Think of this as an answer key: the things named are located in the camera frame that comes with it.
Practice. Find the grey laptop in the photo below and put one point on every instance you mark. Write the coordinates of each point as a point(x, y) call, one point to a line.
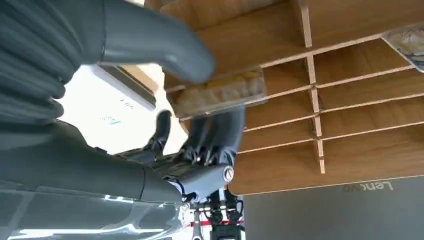
point(331, 215)

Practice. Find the wooden card box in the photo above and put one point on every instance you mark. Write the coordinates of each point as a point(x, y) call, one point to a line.
point(364, 155)

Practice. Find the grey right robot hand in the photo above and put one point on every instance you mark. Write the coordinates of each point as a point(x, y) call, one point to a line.
point(82, 172)

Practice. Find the white flat card reader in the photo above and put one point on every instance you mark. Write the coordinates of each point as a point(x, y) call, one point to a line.
point(99, 109)

